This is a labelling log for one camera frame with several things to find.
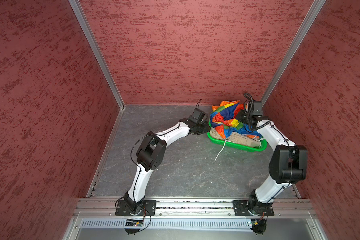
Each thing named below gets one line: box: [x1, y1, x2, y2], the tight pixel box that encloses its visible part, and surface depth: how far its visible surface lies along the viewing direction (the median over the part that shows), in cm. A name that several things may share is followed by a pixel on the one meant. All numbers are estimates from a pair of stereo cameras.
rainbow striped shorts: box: [210, 100, 263, 139], surface depth 100 cm
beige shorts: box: [209, 127, 261, 148], surface depth 93 cm
